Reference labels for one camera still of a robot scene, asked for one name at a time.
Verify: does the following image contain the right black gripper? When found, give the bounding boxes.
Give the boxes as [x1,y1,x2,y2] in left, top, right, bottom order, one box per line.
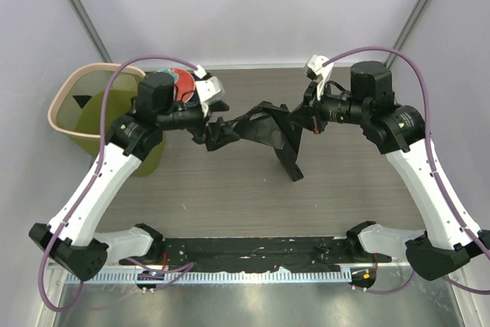
[286,78,370,135]

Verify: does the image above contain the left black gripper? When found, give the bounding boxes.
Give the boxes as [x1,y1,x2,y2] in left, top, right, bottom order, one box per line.
[158,100,241,151]

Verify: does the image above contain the black trash bag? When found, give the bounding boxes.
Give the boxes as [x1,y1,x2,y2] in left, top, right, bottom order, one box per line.
[225,101,304,181]

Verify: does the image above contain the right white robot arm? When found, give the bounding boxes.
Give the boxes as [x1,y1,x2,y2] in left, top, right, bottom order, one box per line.
[289,55,489,281]

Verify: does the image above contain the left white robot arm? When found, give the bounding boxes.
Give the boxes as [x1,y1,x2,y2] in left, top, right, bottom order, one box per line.
[29,70,224,282]

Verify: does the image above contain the olive green trash bin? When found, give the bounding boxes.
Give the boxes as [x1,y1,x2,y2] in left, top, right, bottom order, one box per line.
[47,63,145,158]

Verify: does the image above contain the blue tray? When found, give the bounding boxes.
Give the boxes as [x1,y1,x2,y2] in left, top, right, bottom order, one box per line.
[185,74,211,106]

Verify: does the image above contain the red patterned plate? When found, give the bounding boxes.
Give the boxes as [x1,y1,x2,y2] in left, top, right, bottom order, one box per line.
[158,67,195,103]

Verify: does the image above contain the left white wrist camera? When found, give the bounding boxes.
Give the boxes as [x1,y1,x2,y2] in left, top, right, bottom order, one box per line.
[194,65,224,117]

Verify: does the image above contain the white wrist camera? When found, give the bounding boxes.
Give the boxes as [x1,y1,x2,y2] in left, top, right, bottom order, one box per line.
[303,54,334,100]
[194,65,224,117]

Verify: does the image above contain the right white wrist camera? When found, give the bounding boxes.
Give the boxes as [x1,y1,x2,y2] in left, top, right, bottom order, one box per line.
[303,54,334,100]

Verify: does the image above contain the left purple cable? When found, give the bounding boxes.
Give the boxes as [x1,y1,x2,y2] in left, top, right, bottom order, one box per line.
[37,54,207,312]

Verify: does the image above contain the purple cable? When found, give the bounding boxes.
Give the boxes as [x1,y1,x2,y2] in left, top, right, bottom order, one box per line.
[37,54,207,312]
[323,45,490,296]

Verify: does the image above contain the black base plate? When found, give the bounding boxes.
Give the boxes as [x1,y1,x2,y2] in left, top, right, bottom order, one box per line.
[137,237,391,273]

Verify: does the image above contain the white slotted cable duct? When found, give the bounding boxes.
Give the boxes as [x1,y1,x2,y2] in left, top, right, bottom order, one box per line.
[85,267,351,285]

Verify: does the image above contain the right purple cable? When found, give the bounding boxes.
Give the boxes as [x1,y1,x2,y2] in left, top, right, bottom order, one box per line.
[323,45,490,296]

